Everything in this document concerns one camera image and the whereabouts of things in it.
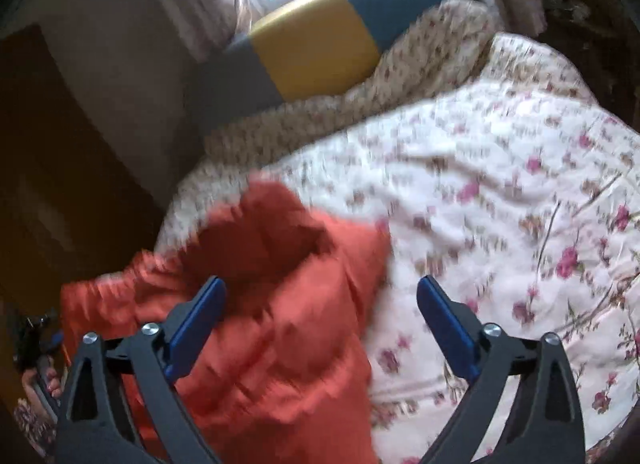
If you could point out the person's left forearm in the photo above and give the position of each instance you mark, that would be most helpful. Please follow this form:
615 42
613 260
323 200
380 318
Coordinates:
32 429

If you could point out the orange quilted down jacket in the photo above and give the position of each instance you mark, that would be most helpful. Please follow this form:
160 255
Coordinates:
280 324

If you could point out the brown wooden wardrobe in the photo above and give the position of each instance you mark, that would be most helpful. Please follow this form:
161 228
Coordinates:
55 154

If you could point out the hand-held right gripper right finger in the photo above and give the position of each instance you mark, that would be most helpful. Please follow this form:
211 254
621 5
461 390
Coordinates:
447 329

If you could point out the cluttered dark shelf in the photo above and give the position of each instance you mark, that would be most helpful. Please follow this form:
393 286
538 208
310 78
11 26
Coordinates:
590 34

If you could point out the person's left hand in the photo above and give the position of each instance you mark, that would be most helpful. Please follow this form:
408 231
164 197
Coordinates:
40 396

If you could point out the bed with floral quilt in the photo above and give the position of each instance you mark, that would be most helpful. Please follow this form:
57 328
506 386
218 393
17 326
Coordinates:
500 194

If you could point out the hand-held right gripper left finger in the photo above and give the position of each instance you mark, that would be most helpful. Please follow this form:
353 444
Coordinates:
195 329

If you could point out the blue and yellow headboard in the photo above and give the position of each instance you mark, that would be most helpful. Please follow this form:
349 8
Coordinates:
320 39

